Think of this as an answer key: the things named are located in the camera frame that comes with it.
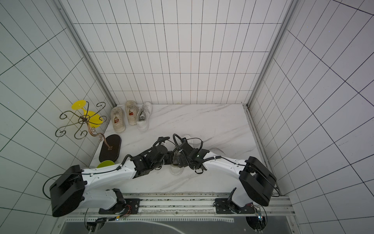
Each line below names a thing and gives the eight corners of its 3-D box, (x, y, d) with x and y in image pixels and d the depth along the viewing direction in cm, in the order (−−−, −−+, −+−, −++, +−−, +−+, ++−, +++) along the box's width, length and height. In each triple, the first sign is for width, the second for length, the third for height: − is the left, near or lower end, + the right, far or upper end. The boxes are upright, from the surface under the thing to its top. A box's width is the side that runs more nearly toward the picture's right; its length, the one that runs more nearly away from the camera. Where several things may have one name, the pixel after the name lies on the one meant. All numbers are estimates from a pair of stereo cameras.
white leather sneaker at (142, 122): (137, 130, 105) (134, 123, 98) (143, 109, 119) (141, 101, 112) (147, 130, 105) (144, 123, 98) (152, 109, 119) (150, 101, 112)
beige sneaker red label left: (115, 134, 102) (111, 129, 97) (112, 113, 115) (109, 108, 110) (127, 130, 105) (125, 125, 100) (124, 110, 117) (121, 105, 112)
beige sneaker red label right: (128, 128, 106) (125, 123, 101) (127, 105, 122) (125, 99, 117) (139, 125, 108) (137, 120, 103) (138, 103, 123) (136, 98, 118)
